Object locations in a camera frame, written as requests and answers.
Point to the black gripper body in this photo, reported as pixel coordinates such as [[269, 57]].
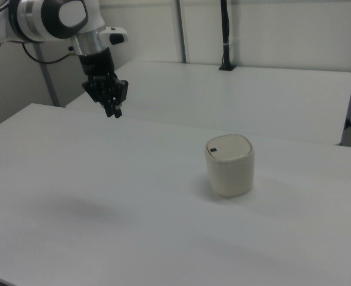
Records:
[[102, 80]]

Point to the white side table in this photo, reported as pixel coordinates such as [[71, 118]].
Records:
[[223, 98]]

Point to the black pole with clamp base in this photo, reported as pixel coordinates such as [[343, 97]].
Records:
[[226, 44]]

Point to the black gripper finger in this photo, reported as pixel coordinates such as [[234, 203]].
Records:
[[118, 111], [110, 109]]

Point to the grey metal partition post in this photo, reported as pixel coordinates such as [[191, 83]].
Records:
[[48, 77], [181, 29]]

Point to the cream trash bin with lid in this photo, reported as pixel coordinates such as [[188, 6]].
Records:
[[230, 172]]

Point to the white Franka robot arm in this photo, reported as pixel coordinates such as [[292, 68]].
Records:
[[44, 21]]

